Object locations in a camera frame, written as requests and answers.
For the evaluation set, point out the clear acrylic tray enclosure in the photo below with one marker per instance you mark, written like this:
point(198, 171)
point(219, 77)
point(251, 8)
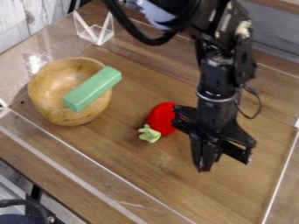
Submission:
point(114, 179)

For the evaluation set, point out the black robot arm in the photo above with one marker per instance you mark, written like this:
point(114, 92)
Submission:
point(221, 28)

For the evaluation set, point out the red plush strawberry toy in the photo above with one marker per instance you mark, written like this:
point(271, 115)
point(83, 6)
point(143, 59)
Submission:
point(158, 125)

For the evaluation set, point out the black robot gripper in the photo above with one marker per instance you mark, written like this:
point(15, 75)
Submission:
point(211, 125)

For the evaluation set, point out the black clamp with cable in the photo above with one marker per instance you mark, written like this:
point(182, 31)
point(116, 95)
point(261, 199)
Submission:
point(20, 209)

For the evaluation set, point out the brown wooden bowl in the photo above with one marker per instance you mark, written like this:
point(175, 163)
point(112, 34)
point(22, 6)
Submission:
point(54, 81)

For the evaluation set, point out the green rectangular block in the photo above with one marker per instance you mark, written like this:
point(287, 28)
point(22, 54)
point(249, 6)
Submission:
point(91, 88)

